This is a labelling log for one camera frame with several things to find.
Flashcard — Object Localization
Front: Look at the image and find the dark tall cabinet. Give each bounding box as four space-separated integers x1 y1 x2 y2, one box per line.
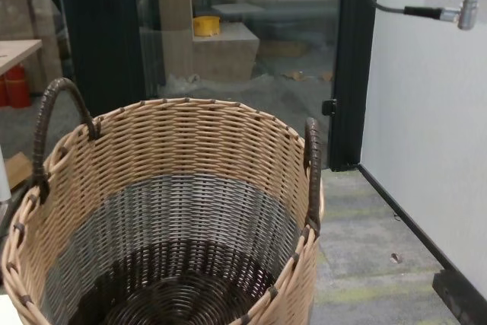
56 0 159 113

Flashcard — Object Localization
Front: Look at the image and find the black door latch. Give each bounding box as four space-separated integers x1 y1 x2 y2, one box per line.
321 97 339 117

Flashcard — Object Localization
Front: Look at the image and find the clear glass panel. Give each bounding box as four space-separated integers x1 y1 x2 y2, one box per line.
136 0 340 170

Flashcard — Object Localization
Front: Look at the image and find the tan grey woven laundry basket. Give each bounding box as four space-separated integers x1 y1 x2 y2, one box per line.
1 77 326 325

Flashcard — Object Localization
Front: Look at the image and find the white table leg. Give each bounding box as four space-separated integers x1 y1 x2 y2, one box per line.
0 145 11 204

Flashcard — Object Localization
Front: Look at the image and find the tall brown cardboard box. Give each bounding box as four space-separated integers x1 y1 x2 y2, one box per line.
157 0 193 33

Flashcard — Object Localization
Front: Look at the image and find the yellow round container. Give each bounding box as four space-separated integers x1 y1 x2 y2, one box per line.
193 15 222 37

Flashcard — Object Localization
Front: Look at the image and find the black metal post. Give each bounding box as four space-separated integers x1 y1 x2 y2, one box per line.
328 0 380 173

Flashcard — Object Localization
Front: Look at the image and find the light wooden desk top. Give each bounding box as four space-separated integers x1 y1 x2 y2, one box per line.
0 38 43 75

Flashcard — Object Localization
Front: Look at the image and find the brown cardboard floor piece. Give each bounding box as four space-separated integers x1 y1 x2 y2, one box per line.
6 151 35 192

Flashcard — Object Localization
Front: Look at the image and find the large red fire extinguisher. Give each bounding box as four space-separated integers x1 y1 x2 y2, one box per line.
4 64 33 109

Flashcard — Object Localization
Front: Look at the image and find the grey concrete block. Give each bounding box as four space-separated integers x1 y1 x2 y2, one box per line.
191 21 261 83

